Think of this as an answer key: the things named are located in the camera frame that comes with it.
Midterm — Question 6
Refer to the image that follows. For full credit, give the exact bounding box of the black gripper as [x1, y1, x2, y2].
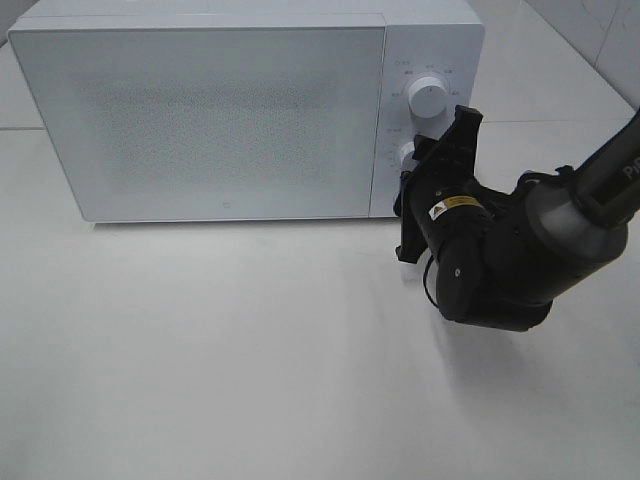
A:
[396, 105, 483, 263]

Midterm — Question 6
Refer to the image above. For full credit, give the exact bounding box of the white microwave knob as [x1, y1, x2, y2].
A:
[398, 142, 416, 171]
[407, 74, 449, 119]

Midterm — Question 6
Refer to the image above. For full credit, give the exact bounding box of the white microwave door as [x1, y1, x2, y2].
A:
[11, 28, 384, 223]

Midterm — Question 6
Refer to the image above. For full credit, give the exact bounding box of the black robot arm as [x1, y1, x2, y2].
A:
[394, 106, 639, 332]

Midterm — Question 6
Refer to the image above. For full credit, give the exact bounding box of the white microwave oven body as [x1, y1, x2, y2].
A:
[7, 1, 485, 222]

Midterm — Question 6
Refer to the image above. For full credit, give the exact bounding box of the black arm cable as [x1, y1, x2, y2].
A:
[419, 254, 444, 309]

